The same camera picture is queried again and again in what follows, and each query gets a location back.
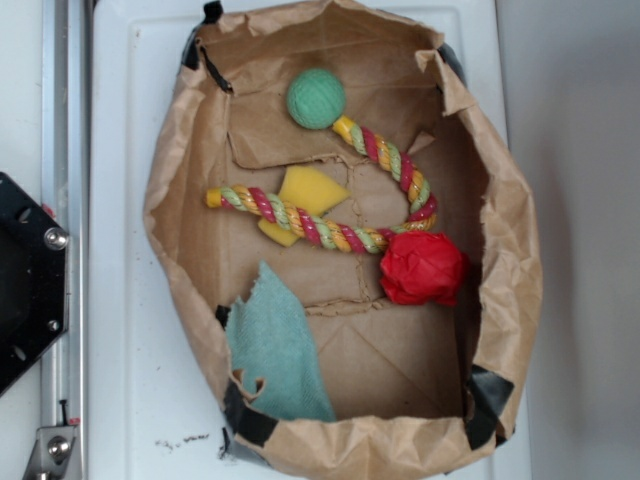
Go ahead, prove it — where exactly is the yellow and green sponge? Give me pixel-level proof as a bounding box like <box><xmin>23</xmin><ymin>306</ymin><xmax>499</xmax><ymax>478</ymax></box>
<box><xmin>258</xmin><ymin>166</ymin><xmax>350</xmax><ymax>247</ymax></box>

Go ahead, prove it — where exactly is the green rubber ball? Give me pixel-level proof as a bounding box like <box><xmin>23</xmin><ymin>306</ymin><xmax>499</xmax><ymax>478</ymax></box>
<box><xmin>286</xmin><ymin>69</ymin><xmax>333</xmax><ymax>130</ymax></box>

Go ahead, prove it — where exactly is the white tray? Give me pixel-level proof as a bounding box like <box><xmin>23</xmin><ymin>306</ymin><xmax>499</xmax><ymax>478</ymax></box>
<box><xmin>87</xmin><ymin>0</ymin><xmax>533</xmax><ymax>480</ymax></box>

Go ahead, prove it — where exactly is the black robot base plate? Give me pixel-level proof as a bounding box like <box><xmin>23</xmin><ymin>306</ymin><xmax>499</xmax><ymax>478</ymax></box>
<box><xmin>1</xmin><ymin>173</ymin><xmax>69</xmax><ymax>392</ymax></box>

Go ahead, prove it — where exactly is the aluminium rail frame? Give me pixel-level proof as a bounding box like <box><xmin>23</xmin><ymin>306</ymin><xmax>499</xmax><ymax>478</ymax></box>
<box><xmin>41</xmin><ymin>1</ymin><xmax>94</xmax><ymax>479</ymax></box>

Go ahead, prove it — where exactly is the red crumpled paper ball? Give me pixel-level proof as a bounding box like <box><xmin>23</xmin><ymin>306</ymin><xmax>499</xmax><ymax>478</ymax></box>
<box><xmin>380</xmin><ymin>231</ymin><xmax>470</xmax><ymax>306</ymax></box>

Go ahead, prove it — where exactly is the metal corner bracket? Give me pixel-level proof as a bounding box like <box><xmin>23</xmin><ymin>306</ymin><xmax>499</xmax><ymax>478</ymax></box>
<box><xmin>22</xmin><ymin>426</ymin><xmax>82</xmax><ymax>480</ymax></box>

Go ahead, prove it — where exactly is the multicolour twisted rope toy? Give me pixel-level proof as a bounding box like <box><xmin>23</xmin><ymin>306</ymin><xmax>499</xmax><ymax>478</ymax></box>
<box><xmin>205</xmin><ymin>115</ymin><xmax>438</xmax><ymax>254</ymax></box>

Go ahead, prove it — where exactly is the brown paper bag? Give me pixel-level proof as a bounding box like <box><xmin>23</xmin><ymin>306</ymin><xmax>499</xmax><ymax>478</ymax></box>
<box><xmin>144</xmin><ymin>1</ymin><xmax>542</xmax><ymax>479</ymax></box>

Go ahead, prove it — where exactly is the teal torn cloth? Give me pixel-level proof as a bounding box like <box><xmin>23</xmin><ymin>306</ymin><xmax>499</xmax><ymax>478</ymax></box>
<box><xmin>225</xmin><ymin>262</ymin><xmax>336</xmax><ymax>422</ymax></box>

